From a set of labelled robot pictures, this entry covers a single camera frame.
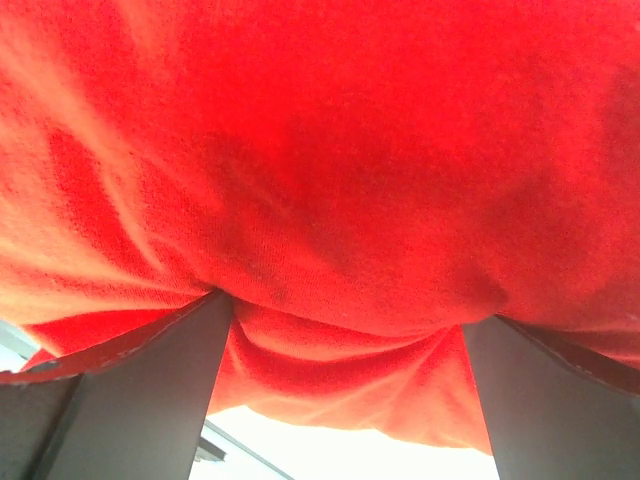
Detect red t shirt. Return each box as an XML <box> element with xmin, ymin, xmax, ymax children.
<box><xmin>1</xmin><ymin>1</ymin><xmax>639</xmax><ymax>451</ymax></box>

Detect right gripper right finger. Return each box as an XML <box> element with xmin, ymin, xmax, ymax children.
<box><xmin>462</xmin><ymin>317</ymin><xmax>639</xmax><ymax>480</ymax></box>

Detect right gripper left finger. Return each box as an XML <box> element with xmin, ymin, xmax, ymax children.
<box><xmin>1</xmin><ymin>292</ymin><xmax>232</xmax><ymax>479</ymax></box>

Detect aluminium frame rail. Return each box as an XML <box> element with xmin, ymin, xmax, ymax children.
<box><xmin>1</xmin><ymin>321</ymin><xmax>292</xmax><ymax>480</ymax></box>

